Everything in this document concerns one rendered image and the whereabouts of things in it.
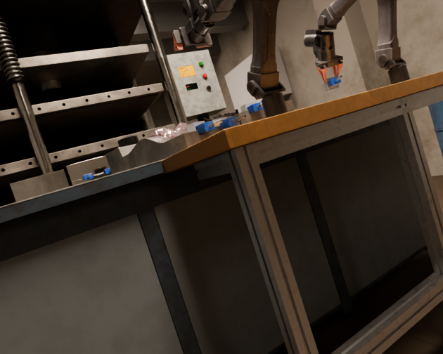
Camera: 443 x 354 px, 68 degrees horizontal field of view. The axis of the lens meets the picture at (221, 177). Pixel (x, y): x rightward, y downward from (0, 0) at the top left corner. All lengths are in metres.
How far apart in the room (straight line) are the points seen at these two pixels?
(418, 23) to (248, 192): 3.06
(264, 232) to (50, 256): 0.58
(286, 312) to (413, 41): 3.12
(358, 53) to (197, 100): 1.94
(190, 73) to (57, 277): 1.55
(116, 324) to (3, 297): 0.29
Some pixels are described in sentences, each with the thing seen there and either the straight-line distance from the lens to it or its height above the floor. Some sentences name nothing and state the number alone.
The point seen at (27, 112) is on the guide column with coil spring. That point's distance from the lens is 1.85.
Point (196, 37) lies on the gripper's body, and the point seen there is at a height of 1.18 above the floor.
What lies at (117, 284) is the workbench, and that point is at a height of 0.50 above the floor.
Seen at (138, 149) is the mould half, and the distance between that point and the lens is 1.19.
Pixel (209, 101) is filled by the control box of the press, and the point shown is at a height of 1.14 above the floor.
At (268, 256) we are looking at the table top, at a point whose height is 0.53.
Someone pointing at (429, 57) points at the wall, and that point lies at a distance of 3.53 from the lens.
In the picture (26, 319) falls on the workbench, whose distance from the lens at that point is 1.03.
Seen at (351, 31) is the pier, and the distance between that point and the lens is 3.64.
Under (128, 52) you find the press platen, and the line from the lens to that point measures 2.10.
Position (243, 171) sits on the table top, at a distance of 0.66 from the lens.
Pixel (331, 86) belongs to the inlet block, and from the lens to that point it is 1.60.
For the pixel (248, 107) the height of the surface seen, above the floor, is 0.90.
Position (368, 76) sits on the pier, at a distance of 3.61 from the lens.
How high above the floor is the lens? 0.74
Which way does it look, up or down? 3 degrees down
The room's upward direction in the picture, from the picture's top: 18 degrees counter-clockwise
